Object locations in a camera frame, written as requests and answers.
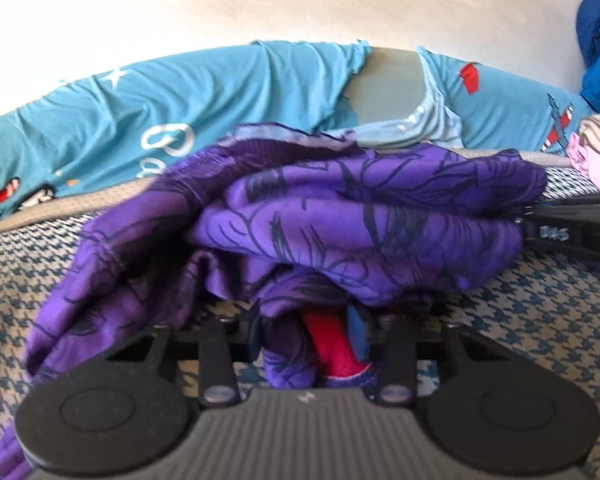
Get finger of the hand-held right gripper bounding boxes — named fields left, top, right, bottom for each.
left=517, top=200, right=543, bottom=253

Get blue printed cover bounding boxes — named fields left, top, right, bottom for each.
left=0, top=40, right=593, bottom=221

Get pink striped folded clothes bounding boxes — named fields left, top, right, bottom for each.
left=566, top=115, right=600, bottom=191

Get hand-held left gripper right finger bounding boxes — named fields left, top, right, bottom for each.
left=347, top=306, right=501, bottom=406

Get grey backrest cushion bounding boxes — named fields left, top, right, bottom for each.
left=350, top=46, right=428, bottom=126

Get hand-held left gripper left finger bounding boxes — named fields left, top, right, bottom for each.
left=105, top=315, right=263, bottom=408

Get blue jacket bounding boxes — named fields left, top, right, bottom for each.
left=576, top=0, right=600, bottom=111

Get purple floral sweater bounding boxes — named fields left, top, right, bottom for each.
left=0, top=122, right=548, bottom=480

